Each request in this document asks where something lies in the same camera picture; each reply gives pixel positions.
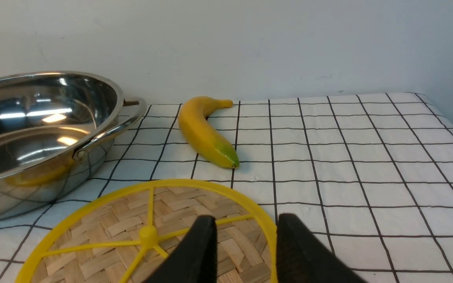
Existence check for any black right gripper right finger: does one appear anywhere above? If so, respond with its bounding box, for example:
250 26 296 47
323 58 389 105
276 213 365 283

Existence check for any yellow banana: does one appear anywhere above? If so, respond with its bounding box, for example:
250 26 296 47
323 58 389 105
178 96 239 169

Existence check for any yellow bamboo steamer lid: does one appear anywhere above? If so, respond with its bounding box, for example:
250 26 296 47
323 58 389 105
15 179 278 283

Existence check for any stainless steel pot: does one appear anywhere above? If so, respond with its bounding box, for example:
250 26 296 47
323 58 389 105
0 71 147 220

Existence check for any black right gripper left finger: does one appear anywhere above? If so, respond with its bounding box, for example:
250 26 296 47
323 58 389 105
144 215 217 283

